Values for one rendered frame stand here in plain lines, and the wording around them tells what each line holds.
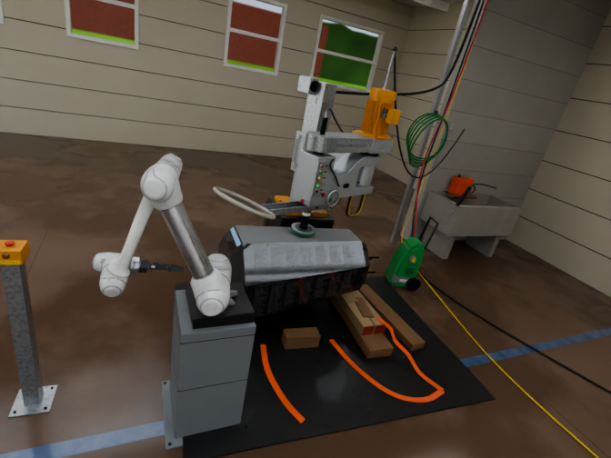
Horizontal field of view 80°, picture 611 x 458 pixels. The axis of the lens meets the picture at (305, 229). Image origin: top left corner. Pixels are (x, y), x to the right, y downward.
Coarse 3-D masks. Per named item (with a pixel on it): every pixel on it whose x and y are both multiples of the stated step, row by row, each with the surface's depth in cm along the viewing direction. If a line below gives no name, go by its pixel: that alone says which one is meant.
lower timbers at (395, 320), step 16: (368, 288) 397; (336, 304) 363; (384, 304) 373; (384, 320) 357; (400, 320) 354; (368, 336) 320; (384, 336) 324; (400, 336) 337; (416, 336) 335; (368, 352) 305; (384, 352) 310
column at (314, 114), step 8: (320, 88) 342; (328, 88) 343; (312, 96) 350; (320, 96) 344; (328, 96) 348; (312, 104) 352; (320, 104) 346; (328, 104) 352; (312, 112) 354; (320, 112) 348; (328, 112) 358; (304, 120) 362; (312, 120) 356; (320, 120) 353; (328, 120) 363; (304, 128) 364; (312, 128) 358; (320, 128) 358
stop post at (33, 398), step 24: (0, 240) 181; (24, 240) 184; (0, 264) 175; (24, 264) 186; (24, 288) 187; (24, 312) 191; (24, 336) 197; (24, 360) 203; (24, 384) 210; (24, 408) 215; (48, 408) 218
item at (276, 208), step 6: (264, 204) 281; (270, 204) 286; (276, 204) 291; (282, 204) 295; (288, 204) 300; (294, 204) 304; (300, 204) 310; (324, 204) 314; (270, 210) 274; (276, 210) 277; (282, 210) 281; (288, 210) 286; (294, 210) 291; (300, 210) 296; (306, 210) 301; (312, 210) 306
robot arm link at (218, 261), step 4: (208, 256) 195; (212, 256) 195; (216, 256) 195; (220, 256) 196; (224, 256) 197; (212, 260) 192; (216, 260) 192; (220, 260) 192; (224, 260) 194; (228, 260) 198; (212, 264) 190; (216, 264) 190; (220, 264) 191; (224, 264) 192; (228, 264) 195; (216, 268) 190; (220, 268) 191; (224, 268) 192; (228, 268) 195; (220, 272) 190; (224, 272) 191; (228, 272) 194; (228, 276) 192
